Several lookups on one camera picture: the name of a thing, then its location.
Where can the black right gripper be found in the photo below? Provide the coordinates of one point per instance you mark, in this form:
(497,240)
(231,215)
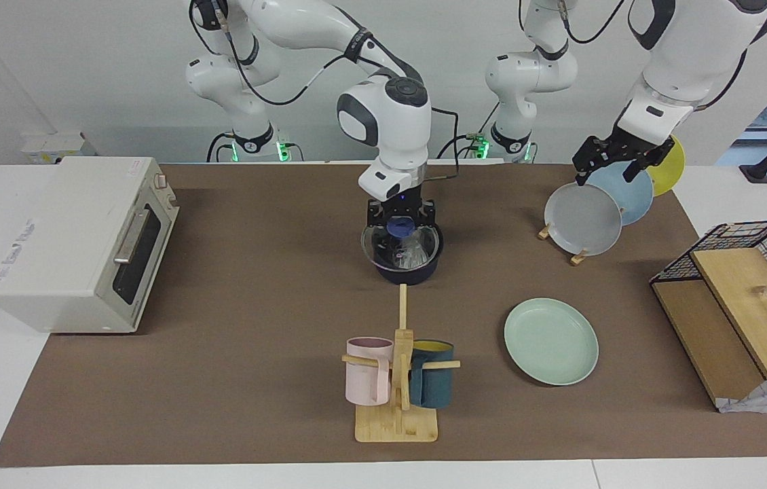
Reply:
(402,206)

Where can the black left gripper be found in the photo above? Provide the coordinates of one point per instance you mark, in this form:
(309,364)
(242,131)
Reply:
(628,151)

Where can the glass lid blue knob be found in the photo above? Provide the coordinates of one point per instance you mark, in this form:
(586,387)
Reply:
(402,227)

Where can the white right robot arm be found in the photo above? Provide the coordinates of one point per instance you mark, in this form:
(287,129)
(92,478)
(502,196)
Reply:
(390,115)

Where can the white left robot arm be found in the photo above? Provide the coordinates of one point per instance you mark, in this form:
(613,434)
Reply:
(675,61)

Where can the light blue plate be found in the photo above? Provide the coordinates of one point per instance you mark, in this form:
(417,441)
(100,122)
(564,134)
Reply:
(631,197)

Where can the grey plate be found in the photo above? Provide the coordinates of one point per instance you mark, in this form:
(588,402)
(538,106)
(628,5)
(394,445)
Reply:
(584,221)

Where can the yellow plate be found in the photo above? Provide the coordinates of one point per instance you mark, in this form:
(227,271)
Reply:
(670,170)

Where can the wooden plate rack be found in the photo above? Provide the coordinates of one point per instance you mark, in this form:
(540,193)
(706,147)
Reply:
(578,258)

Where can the pale green plate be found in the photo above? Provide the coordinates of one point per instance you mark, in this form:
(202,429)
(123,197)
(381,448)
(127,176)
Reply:
(551,341)

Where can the pink mug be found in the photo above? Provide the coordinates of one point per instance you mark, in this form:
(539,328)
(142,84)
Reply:
(366,377)

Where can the dark teal mug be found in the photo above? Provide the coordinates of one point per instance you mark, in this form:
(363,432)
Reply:
(432,380)

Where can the wooden shelf box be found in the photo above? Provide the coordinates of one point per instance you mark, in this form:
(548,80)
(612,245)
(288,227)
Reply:
(730,319)

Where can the wooden mug tree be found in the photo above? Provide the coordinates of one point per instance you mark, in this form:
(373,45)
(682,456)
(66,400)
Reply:
(397,424)

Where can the brown table mat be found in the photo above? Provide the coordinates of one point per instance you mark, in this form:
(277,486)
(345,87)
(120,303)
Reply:
(254,380)

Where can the cream toaster oven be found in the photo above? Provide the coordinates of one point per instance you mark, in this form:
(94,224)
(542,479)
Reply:
(64,231)

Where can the white power box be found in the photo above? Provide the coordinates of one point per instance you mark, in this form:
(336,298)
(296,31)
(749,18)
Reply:
(58,146)

